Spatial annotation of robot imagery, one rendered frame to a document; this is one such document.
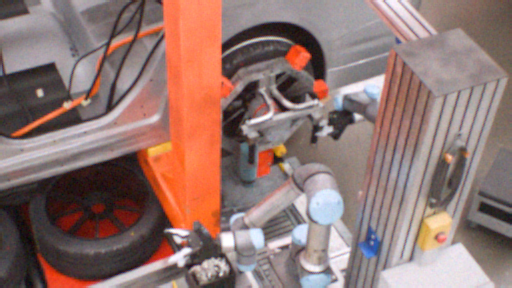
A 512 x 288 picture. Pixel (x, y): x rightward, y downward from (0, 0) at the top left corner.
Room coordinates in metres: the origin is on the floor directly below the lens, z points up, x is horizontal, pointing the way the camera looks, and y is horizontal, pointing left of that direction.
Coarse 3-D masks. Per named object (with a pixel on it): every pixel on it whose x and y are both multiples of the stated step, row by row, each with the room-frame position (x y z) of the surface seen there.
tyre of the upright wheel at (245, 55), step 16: (240, 32) 3.06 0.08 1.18; (256, 32) 3.07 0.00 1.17; (272, 32) 3.10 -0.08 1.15; (224, 48) 2.96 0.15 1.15; (240, 48) 2.95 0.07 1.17; (256, 48) 2.94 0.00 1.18; (272, 48) 2.96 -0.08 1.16; (288, 48) 3.01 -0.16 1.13; (224, 64) 2.87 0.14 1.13; (240, 64) 2.88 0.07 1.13
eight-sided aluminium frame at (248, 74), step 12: (276, 60) 2.93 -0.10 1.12; (240, 72) 2.84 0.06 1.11; (252, 72) 2.83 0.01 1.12; (264, 72) 2.85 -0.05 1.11; (276, 72) 2.88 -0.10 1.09; (288, 72) 2.91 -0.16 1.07; (300, 72) 2.94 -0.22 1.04; (240, 84) 2.79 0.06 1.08; (312, 84) 2.97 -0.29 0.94; (228, 96) 2.76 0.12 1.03; (300, 96) 3.01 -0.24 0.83; (288, 120) 2.97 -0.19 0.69; (300, 120) 2.95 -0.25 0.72; (288, 132) 2.92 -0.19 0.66; (228, 144) 2.76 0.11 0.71; (240, 144) 2.85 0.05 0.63; (264, 144) 2.86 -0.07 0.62; (276, 144) 2.89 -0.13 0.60
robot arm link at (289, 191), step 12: (300, 168) 1.96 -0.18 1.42; (312, 168) 1.92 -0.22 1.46; (324, 168) 1.92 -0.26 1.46; (288, 180) 1.95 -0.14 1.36; (300, 180) 1.91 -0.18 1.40; (276, 192) 1.93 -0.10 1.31; (288, 192) 1.91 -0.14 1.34; (300, 192) 1.90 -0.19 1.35; (264, 204) 1.91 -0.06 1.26; (276, 204) 1.90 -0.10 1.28; (288, 204) 1.90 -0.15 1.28; (240, 216) 1.94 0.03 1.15; (252, 216) 1.89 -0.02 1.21; (264, 216) 1.88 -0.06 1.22; (240, 228) 1.88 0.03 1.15; (252, 228) 1.87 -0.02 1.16
